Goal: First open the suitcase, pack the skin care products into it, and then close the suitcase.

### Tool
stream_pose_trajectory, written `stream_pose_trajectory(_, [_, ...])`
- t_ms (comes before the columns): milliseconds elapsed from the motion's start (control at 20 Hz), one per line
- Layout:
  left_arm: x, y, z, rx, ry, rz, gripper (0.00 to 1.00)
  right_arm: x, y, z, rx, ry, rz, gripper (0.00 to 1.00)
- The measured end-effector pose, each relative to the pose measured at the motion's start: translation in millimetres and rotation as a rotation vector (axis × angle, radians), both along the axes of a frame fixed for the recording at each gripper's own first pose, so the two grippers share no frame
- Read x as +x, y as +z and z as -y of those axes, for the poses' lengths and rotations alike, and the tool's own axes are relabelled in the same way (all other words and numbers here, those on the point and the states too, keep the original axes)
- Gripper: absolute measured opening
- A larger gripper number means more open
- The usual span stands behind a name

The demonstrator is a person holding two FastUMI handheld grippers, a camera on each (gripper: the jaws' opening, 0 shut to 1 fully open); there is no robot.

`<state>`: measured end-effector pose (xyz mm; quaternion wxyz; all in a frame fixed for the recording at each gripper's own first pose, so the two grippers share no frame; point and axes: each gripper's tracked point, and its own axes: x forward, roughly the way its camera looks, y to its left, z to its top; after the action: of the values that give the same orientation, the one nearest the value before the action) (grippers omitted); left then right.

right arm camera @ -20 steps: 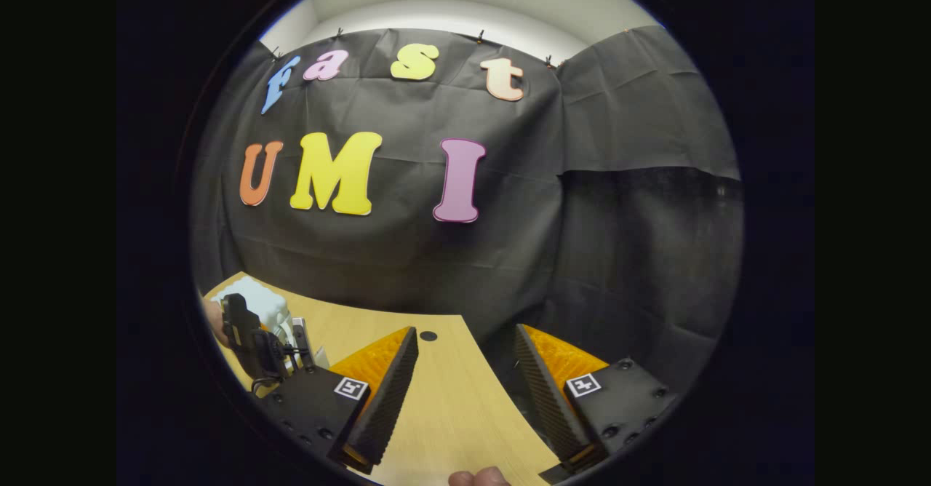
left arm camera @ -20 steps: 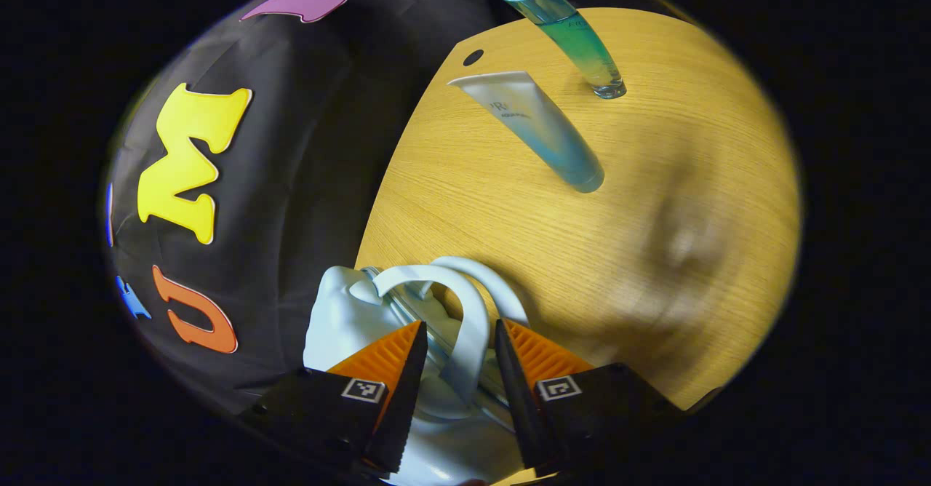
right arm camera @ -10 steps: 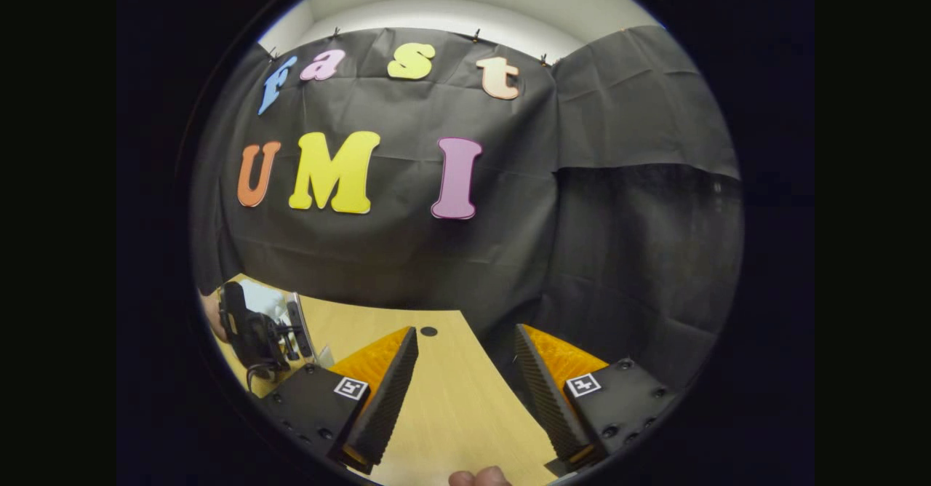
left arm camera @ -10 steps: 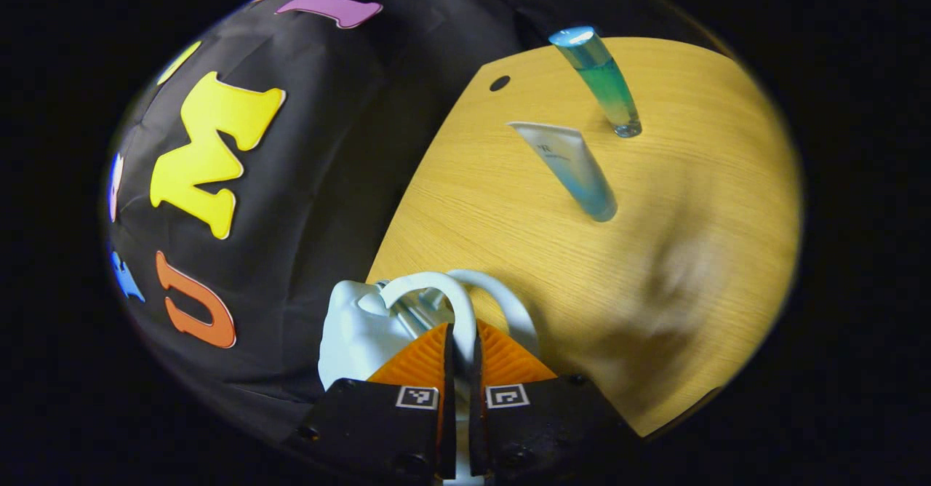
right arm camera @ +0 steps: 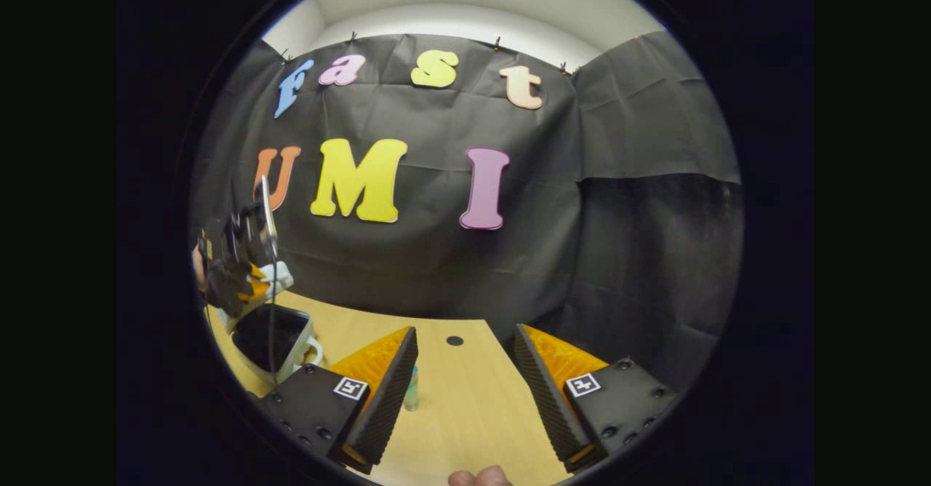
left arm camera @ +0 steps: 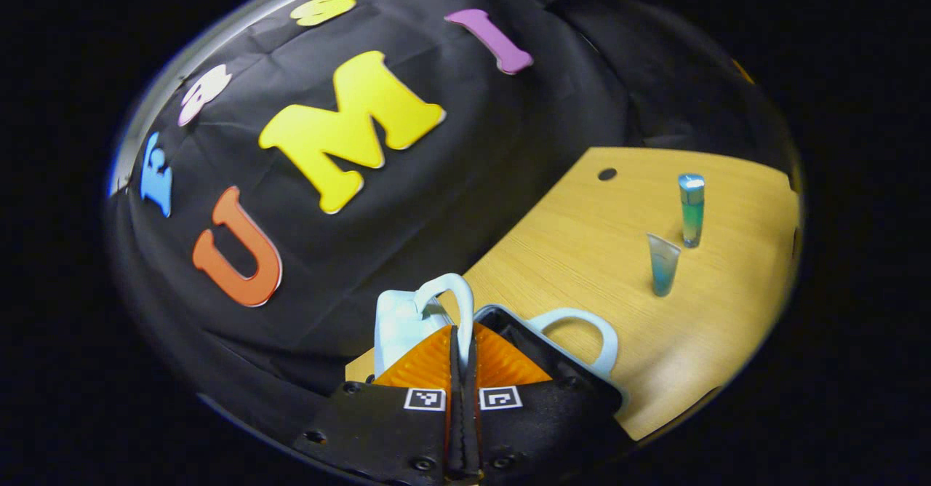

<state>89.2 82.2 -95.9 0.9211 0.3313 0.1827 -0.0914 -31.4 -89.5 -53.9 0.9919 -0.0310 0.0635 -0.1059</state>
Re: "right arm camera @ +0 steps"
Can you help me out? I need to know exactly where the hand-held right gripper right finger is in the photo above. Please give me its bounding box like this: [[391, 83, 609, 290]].
[[514, 323, 681, 474]]

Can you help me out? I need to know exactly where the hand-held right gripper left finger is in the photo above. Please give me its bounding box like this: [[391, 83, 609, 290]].
[[258, 326, 420, 475]]

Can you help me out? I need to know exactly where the small light blue suitcase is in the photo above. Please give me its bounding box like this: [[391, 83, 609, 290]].
[[217, 260, 325, 386]]

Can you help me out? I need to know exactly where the black backdrop cloth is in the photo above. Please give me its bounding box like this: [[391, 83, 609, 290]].
[[191, 31, 744, 392]]

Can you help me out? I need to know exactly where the thin black cable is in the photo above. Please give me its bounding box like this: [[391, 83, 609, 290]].
[[258, 175, 281, 381]]

